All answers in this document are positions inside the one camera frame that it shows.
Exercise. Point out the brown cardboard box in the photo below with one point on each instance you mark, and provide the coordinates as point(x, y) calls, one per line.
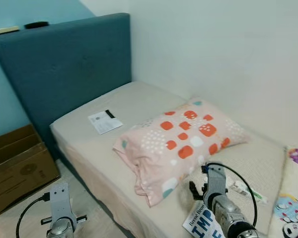
point(20, 168)

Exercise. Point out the teal upholstered headboard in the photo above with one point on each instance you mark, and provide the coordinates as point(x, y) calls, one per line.
point(64, 64)

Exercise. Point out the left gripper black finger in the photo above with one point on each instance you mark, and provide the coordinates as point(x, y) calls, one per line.
point(79, 217)
point(46, 220)

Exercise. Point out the flat black case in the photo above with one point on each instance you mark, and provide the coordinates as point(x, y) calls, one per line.
point(36, 25)

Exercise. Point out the pink pillow orange patches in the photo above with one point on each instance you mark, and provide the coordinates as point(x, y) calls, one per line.
point(174, 144)

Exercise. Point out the white book blue letters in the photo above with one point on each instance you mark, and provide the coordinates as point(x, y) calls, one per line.
point(198, 223)

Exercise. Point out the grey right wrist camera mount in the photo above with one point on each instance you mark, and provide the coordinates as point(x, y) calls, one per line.
point(216, 181)

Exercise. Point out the cream white remote control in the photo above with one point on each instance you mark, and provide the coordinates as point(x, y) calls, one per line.
point(5, 30)

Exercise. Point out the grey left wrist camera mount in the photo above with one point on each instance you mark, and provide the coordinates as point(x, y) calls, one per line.
point(60, 201)

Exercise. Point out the beige sheeted bed mattress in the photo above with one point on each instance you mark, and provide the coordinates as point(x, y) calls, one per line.
point(89, 144)

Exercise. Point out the cream cartoon print duvet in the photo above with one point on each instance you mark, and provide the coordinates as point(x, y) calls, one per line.
point(290, 208)

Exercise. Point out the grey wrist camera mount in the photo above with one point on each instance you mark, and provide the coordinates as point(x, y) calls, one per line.
point(216, 181)
point(60, 201)

